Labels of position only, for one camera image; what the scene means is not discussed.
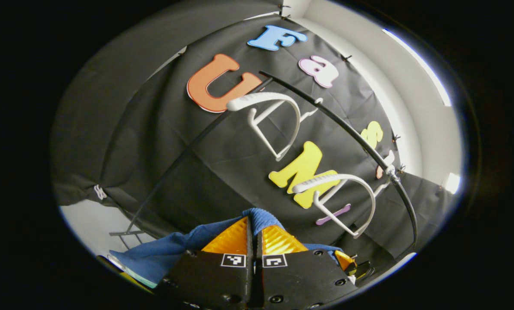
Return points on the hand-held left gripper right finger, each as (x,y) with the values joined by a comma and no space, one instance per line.
(304,280)

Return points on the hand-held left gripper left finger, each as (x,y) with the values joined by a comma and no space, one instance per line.
(205,280)

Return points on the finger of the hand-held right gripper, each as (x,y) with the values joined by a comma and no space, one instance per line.
(345,260)

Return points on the white plastic hanger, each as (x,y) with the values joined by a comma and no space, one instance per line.
(313,183)
(248,100)

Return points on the black clothes rack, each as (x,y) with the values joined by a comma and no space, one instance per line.
(407,200)

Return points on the small ceiling light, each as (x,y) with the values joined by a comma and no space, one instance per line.
(453,183)

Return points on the white cloth clip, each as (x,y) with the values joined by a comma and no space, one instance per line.
(100,192)

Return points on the black backdrop cloth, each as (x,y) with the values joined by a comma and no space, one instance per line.
(132,129)

